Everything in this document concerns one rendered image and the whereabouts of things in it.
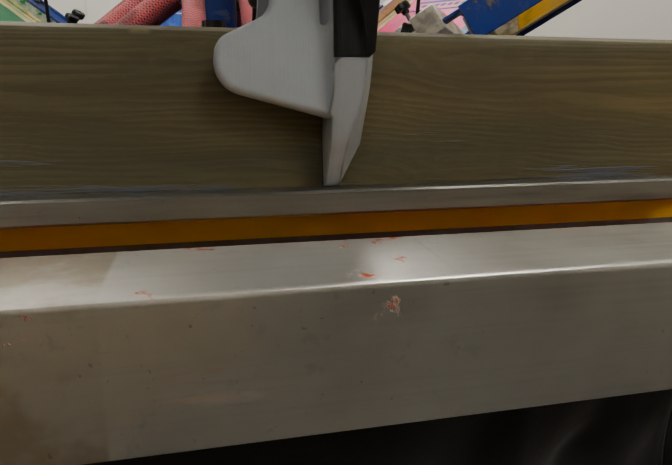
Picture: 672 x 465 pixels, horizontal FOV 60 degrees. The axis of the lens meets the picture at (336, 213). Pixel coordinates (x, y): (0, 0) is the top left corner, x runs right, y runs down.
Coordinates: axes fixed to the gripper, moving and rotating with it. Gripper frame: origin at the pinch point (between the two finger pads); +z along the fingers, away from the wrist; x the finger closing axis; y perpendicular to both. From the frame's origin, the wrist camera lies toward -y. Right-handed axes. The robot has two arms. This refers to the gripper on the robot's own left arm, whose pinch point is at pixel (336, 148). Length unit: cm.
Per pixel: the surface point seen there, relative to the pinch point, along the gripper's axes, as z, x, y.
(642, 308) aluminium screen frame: 2.7, 13.8, -5.0
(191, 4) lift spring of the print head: -18, -106, 7
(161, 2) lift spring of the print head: -19, -114, 13
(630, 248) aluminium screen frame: 1.4, 12.6, -5.4
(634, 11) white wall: -35, -229, -200
